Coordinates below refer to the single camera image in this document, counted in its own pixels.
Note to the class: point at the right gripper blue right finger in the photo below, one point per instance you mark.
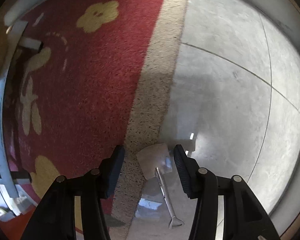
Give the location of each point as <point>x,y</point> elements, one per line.
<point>187,168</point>

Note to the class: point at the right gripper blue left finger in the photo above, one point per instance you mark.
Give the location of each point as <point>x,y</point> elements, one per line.
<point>114,168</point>

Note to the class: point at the metal spatula on floor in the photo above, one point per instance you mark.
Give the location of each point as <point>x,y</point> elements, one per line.
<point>154,162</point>

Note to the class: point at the red floor mat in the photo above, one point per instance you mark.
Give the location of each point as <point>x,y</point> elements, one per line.
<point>102,79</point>

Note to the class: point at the white stool frame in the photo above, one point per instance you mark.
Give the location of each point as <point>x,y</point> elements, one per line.
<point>15,198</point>

